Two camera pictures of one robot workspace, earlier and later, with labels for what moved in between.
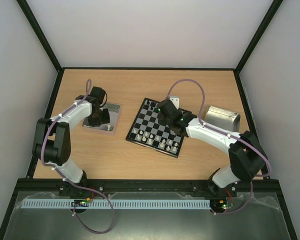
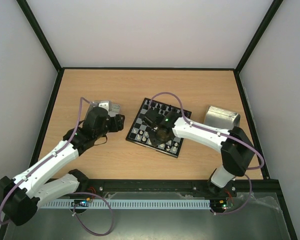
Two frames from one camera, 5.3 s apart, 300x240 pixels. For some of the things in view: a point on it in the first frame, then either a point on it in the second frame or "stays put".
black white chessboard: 146,131 stays put
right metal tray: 222,118 stays put
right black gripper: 163,110 -> 152,116
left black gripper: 106,120 -> 118,124
